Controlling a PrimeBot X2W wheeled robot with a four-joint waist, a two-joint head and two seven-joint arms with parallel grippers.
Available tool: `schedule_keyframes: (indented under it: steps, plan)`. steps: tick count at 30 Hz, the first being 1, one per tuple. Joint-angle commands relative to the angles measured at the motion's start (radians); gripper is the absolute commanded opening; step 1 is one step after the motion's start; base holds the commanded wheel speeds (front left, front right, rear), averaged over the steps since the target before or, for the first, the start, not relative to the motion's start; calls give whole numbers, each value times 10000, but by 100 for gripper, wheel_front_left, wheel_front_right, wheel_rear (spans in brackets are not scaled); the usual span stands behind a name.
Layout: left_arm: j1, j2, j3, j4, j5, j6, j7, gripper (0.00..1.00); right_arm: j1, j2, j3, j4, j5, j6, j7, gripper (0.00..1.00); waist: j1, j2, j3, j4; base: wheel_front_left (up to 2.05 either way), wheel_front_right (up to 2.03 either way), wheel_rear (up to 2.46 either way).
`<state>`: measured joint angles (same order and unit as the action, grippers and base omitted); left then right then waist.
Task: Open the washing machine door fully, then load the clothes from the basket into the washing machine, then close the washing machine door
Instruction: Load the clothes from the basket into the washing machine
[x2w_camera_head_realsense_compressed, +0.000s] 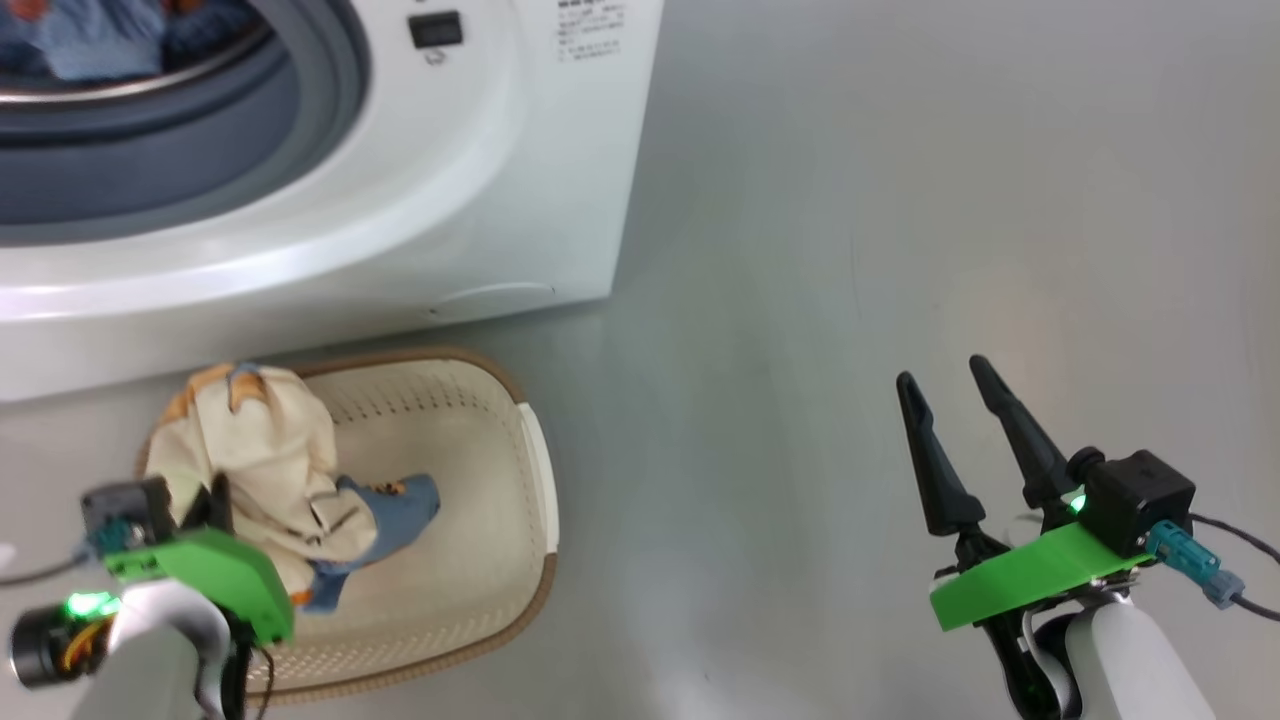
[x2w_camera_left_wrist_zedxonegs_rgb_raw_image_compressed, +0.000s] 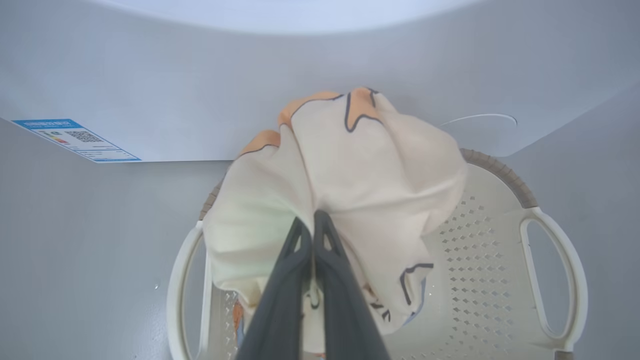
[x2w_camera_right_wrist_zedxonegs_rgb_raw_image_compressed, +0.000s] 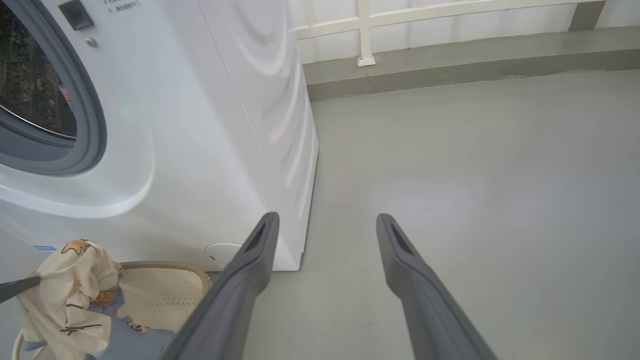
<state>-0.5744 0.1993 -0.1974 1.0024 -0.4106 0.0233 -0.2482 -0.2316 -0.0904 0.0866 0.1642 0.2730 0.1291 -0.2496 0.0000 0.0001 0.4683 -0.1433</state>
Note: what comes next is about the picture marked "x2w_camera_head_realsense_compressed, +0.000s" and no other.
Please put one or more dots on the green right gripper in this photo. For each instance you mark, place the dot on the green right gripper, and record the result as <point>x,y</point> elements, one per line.
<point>1030,575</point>

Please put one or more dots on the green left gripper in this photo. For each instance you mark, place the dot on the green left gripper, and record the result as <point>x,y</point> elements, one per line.
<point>220,575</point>

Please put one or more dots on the cream printed garment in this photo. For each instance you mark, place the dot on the cream printed garment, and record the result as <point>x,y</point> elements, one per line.
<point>260,460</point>

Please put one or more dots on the blue garment with tiger print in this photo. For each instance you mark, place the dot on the blue garment with tiger print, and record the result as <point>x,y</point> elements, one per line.
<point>100,35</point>

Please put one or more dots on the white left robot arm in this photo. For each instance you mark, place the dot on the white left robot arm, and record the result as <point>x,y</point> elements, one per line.
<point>150,660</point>

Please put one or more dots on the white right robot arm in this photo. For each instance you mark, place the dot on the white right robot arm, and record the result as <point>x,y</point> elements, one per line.
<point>1130,670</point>

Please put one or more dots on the cream perforated laundry basket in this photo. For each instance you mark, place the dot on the cream perforated laundry basket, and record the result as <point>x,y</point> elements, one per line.
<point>470,480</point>

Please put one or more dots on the grey rubber door gasket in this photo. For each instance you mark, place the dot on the grey rubber door gasket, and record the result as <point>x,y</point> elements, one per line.
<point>200,130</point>

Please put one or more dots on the white front-load washing machine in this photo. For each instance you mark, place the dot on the white front-load washing machine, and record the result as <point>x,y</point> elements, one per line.
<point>450,180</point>

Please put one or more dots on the black door lock socket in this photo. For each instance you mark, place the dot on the black door lock socket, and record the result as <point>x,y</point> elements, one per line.
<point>436,30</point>

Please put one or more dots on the round white filter cover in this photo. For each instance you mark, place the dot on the round white filter cover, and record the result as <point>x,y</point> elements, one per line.
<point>495,298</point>

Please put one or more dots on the perforated steel washer drum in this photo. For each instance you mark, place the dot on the perforated steel washer drum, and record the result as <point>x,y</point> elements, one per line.
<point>120,90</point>

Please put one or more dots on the small printed text sticker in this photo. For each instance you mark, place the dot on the small printed text sticker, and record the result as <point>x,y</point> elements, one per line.
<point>590,30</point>

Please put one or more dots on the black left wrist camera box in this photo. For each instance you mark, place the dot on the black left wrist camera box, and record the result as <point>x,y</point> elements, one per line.
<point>125,505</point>

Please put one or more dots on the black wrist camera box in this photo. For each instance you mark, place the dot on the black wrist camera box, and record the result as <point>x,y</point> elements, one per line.
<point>125,505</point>
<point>1140,500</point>

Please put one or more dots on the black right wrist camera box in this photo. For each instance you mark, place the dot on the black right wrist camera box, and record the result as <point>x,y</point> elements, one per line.
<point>1140,500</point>

